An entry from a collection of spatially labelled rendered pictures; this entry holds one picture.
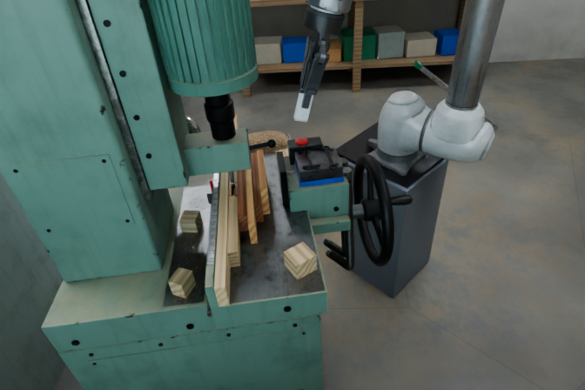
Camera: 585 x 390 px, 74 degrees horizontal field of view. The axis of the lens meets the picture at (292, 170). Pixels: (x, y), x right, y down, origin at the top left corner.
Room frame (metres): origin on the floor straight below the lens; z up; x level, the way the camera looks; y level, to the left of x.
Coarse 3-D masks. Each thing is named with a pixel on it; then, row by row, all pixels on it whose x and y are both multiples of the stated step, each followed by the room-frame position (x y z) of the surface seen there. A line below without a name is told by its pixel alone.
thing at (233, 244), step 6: (234, 120) 1.08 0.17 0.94; (234, 174) 0.79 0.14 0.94; (234, 186) 0.78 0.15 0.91; (228, 204) 0.68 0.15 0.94; (234, 204) 0.67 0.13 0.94; (228, 210) 0.66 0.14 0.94; (234, 210) 0.65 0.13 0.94; (228, 216) 0.63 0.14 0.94; (234, 216) 0.63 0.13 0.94; (228, 222) 0.62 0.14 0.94; (234, 222) 0.61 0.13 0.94; (228, 228) 0.60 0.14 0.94; (234, 228) 0.60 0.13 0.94; (228, 234) 0.58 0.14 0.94; (234, 234) 0.58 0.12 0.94; (228, 240) 0.56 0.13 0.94; (234, 240) 0.56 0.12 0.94; (228, 246) 0.54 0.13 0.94; (234, 246) 0.54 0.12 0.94; (228, 252) 0.53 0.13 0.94; (234, 252) 0.53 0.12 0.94; (228, 258) 0.53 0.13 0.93; (234, 258) 0.53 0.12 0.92; (234, 264) 0.53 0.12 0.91
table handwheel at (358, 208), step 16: (368, 160) 0.79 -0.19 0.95; (368, 176) 0.80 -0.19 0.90; (384, 176) 0.73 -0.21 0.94; (368, 192) 0.78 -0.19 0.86; (384, 192) 0.69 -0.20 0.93; (368, 208) 0.75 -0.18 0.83; (384, 208) 0.67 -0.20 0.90; (384, 224) 0.65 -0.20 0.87; (368, 240) 0.78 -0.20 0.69; (384, 240) 0.64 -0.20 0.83; (368, 256) 0.73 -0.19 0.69; (384, 256) 0.63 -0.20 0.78
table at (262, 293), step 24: (264, 216) 0.67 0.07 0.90; (288, 216) 0.67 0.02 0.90; (336, 216) 0.69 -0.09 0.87; (240, 240) 0.60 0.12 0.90; (264, 240) 0.60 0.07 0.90; (288, 240) 0.59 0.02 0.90; (312, 240) 0.59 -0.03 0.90; (240, 264) 0.53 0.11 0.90; (264, 264) 0.53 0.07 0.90; (240, 288) 0.48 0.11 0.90; (264, 288) 0.47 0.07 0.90; (288, 288) 0.47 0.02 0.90; (312, 288) 0.46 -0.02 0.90; (216, 312) 0.44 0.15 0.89; (240, 312) 0.44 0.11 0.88; (264, 312) 0.44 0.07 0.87; (288, 312) 0.45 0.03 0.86; (312, 312) 0.45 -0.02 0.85
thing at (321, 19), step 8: (312, 16) 0.77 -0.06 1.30; (320, 16) 0.76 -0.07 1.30; (328, 16) 0.76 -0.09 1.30; (336, 16) 0.76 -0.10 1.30; (344, 16) 0.79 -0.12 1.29; (304, 24) 0.79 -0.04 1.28; (312, 24) 0.77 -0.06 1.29; (320, 24) 0.76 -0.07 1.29; (328, 24) 0.76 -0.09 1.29; (336, 24) 0.76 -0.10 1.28; (312, 32) 0.82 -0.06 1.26; (320, 32) 0.76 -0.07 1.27; (328, 32) 0.76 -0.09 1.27; (336, 32) 0.77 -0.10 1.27; (320, 40) 0.75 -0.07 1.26; (328, 40) 0.76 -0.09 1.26; (312, 56) 0.78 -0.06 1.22
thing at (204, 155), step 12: (204, 132) 0.77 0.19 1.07; (240, 132) 0.76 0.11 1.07; (192, 144) 0.72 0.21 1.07; (204, 144) 0.72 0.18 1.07; (216, 144) 0.72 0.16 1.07; (228, 144) 0.71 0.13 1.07; (240, 144) 0.72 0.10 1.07; (192, 156) 0.71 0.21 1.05; (204, 156) 0.71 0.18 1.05; (216, 156) 0.71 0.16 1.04; (228, 156) 0.71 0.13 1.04; (240, 156) 0.71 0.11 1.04; (192, 168) 0.71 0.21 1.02; (204, 168) 0.71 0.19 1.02; (216, 168) 0.71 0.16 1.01; (228, 168) 0.71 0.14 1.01; (240, 168) 0.71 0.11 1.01
